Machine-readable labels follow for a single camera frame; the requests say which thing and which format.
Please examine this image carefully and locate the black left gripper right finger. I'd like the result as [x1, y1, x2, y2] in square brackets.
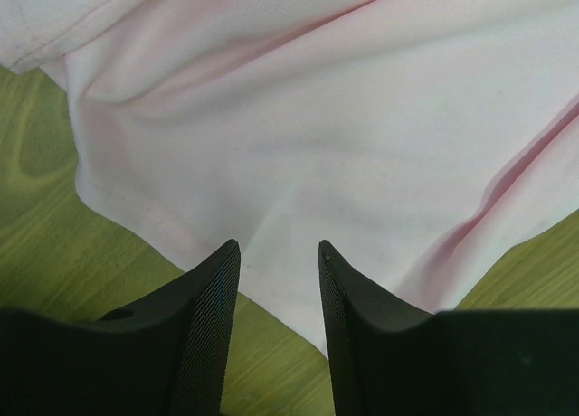
[318, 241, 578, 415]

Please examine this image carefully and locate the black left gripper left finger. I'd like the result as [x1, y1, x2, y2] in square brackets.
[1, 241, 240, 415]

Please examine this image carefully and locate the pink t-shirt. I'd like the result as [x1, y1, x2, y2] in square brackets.
[1, 0, 578, 350]

